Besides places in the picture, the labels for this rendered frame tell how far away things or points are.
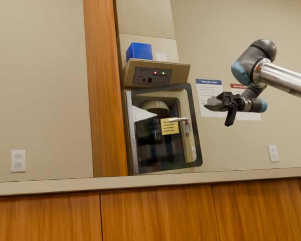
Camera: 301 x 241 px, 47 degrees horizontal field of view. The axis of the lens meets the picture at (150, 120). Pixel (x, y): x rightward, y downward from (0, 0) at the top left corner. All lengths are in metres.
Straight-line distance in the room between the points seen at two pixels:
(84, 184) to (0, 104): 0.95
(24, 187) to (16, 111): 0.89
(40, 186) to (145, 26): 1.07
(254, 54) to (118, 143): 0.69
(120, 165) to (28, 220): 0.46
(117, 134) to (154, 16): 0.75
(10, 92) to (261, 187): 1.37
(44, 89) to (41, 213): 1.02
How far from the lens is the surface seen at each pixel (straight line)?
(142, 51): 1.68
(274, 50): 1.63
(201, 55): 2.55
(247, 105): 1.80
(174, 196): 1.33
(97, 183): 1.21
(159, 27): 1.94
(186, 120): 1.56
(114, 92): 1.56
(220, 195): 1.43
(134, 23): 1.89
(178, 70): 1.74
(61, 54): 2.18
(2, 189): 1.18
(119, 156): 1.48
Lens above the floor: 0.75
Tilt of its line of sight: 17 degrees up
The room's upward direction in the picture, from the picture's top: 6 degrees counter-clockwise
